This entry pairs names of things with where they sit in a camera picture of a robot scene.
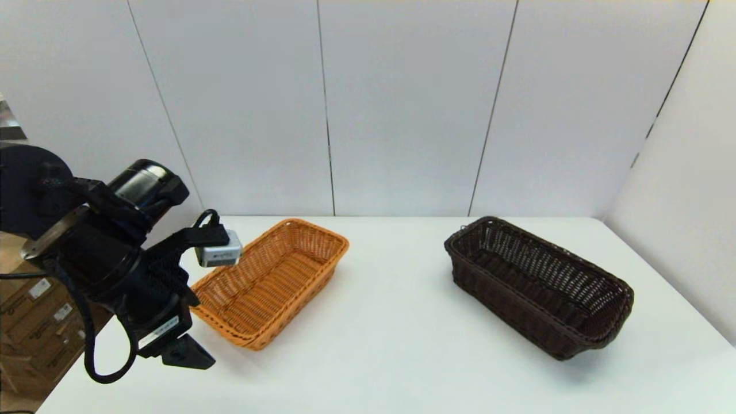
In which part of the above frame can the orange wicker basket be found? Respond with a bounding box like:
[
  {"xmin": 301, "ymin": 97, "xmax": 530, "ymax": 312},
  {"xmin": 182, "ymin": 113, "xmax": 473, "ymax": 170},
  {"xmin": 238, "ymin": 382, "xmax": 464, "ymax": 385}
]
[{"xmin": 189, "ymin": 218, "xmax": 350, "ymax": 351}]

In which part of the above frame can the dark brown wicker basket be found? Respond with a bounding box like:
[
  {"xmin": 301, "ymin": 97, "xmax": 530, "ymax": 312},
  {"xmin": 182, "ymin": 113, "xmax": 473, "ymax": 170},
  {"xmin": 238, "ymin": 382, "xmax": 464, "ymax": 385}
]
[{"xmin": 443, "ymin": 216, "xmax": 635, "ymax": 361}]

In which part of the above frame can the brown cardboard box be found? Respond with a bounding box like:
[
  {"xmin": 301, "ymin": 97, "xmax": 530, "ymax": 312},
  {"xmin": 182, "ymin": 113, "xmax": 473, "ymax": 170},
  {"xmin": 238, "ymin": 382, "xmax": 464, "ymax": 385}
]
[
  {"xmin": 0, "ymin": 233, "xmax": 64, "ymax": 317},
  {"xmin": 0, "ymin": 282, "xmax": 110, "ymax": 357},
  {"xmin": 0, "ymin": 313, "xmax": 113, "ymax": 398}
]

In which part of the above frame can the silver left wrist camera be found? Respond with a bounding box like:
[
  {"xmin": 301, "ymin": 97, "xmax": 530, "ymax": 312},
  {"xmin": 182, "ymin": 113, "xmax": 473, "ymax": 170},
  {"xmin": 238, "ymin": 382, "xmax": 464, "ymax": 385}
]
[{"xmin": 194, "ymin": 229, "xmax": 244, "ymax": 269}]

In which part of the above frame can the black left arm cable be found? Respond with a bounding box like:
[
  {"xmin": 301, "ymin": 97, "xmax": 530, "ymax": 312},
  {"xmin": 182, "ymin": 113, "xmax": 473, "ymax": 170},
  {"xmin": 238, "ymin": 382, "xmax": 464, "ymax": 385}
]
[{"xmin": 0, "ymin": 210, "xmax": 225, "ymax": 385}]

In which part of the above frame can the grey metal wall fixture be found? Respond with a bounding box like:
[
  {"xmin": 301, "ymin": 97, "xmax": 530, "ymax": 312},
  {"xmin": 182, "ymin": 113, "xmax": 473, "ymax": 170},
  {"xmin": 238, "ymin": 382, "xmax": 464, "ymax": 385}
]
[{"xmin": 0, "ymin": 95, "xmax": 28, "ymax": 142}]

